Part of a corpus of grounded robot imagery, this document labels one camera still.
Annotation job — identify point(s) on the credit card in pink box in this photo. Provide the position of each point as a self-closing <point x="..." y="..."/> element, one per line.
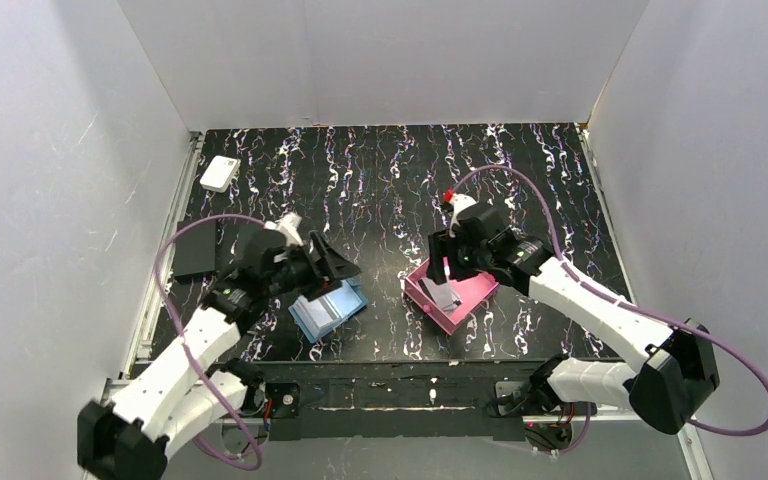
<point x="443" y="296"/>

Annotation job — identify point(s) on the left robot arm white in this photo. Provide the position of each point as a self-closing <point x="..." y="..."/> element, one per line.
<point x="134" y="434"/>

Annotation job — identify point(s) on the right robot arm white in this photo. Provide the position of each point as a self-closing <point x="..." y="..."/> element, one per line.
<point x="664" y="373"/>

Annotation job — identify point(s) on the credit card with stripe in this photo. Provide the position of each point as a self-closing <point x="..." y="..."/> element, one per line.
<point x="316" y="315"/>

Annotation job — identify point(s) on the white small device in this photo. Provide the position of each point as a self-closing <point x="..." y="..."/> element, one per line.
<point x="219" y="173"/>

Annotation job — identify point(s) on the pink plastic box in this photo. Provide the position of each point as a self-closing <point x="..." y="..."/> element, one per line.
<point x="474" y="292"/>

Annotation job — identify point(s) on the blue card holder wallet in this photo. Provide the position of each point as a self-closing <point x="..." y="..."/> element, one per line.
<point x="348" y="299"/>

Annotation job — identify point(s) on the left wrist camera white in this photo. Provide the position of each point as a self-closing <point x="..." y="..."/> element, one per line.
<point x="287" y="226"/>

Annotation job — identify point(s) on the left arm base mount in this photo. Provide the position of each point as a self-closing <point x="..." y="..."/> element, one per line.
<point x="269" y="402"/>

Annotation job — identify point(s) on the black box near left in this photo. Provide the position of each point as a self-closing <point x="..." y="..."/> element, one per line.
<point x="239" y="239"/>

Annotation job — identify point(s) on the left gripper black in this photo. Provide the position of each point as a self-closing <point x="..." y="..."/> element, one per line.
<point x="317" y="263"/>

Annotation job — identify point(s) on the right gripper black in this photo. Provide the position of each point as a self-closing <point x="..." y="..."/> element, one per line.
<point x="450" y="250"/>

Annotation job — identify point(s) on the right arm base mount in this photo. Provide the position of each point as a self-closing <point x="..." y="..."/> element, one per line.
<point x="552" y="426"/>

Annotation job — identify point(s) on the aluminium frame rail left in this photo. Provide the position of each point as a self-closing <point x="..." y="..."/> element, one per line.
<point x="140" y="346"/>

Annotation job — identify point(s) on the black box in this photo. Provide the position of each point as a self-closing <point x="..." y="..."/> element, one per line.
<point x="239" y="239"/>
<point x="195" y="252"/>

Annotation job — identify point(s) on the black box far left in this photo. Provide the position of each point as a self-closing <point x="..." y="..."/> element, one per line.
<point x="195" y="252"/>

